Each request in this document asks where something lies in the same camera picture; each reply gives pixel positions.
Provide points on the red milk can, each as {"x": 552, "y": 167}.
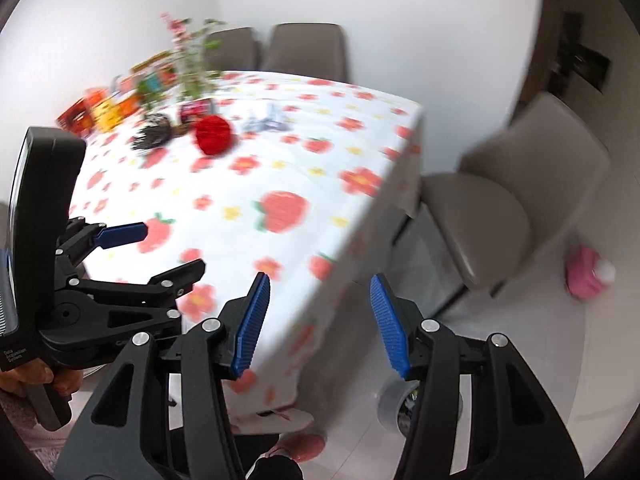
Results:
{"x": 193, "y": 111}

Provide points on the yellow tiger toy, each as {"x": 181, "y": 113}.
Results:
{"x": 107, "y": 115}

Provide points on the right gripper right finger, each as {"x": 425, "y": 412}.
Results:
{"x": 424, "y": 351}

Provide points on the orange snack box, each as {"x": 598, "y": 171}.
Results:
{"x": 128, "y": 103}

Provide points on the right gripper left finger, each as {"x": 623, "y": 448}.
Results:
{"x": 216, "y": 350}

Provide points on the gold trimmed snack packet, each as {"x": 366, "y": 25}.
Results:
{"x": 141, "y": 66}

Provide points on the red foam net ball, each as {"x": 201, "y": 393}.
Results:
{"x": 213, "y": 135}

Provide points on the grey dining chair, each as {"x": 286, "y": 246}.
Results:
{"x": 515, "y": 195}
{"x": 232, "y": 49}
{"x": 308, "y": 49}

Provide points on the green vine plant in vase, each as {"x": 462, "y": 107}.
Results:
{"x": 184, "y": 70}

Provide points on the person's left hand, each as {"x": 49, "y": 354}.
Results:
{"x": 36, "y": 372}

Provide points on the black foam net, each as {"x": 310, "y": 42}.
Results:
{"x": 157, "y": 130}

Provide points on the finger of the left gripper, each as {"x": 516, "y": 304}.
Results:
{"x": 81, "y": 238}
{"x": 161, "y": 291}

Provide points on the white silver wrapper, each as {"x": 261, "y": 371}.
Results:
{"x": 270, "y": 119}

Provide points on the pink slipper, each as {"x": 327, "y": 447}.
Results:
{"x": 298, "y": 447}

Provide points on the red snack packet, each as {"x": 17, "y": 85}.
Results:
{"x": 77, "y": 119}

